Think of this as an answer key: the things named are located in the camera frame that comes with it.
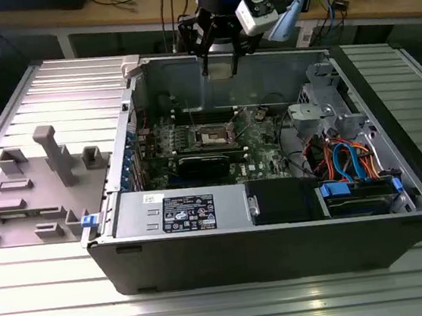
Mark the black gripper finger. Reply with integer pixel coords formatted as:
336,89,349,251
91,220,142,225
174,7,222,80
215,10,259,77

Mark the silver CPU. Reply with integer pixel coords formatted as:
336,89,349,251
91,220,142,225
207,61,236,81

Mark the metal locking lever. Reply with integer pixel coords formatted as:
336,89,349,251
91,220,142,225
230,106,254,142
186,98,198,131

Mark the metal socket cover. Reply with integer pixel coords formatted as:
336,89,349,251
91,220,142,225
223,104,256,142

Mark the CPU socket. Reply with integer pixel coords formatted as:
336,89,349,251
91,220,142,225
186,118,239,151

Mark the black drive bay cover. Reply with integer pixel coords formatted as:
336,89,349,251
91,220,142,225
242,173,325,229

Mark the white labelled box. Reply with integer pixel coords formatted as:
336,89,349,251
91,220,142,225
294,23,317,49

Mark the metal disk bay cage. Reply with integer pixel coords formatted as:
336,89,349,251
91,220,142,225
282,56,382,157

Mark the green motherboard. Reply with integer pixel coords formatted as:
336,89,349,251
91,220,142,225
132,97,306,196

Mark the wooden desk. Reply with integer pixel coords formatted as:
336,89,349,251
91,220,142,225
0,0,422,72

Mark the black graphics card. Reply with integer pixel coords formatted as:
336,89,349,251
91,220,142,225
140,145,248,188

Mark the black equipment box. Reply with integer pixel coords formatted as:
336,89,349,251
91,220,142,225
0,0,88,19

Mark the hard disk in blue carrier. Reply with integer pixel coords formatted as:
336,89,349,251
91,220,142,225
314,172,407,223

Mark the grey power supply unit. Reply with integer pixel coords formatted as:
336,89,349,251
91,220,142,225
110,179,251,241

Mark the blue case latch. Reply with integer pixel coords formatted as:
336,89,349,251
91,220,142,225
81,214,101,230

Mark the black PC case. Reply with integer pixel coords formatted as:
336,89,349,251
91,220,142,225
59,23,422,303

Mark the grey parts rack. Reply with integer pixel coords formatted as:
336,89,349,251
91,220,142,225
0,117,124,252

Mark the green RAM stick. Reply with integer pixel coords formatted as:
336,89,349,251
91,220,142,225
0,206,64,222

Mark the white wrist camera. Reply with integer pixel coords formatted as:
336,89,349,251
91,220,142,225
233,0,282,38

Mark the orange wire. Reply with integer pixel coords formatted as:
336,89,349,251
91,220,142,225
303,133,339,184
348,139,385,183

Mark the blue wire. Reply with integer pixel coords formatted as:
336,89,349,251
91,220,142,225
329,139,372,187

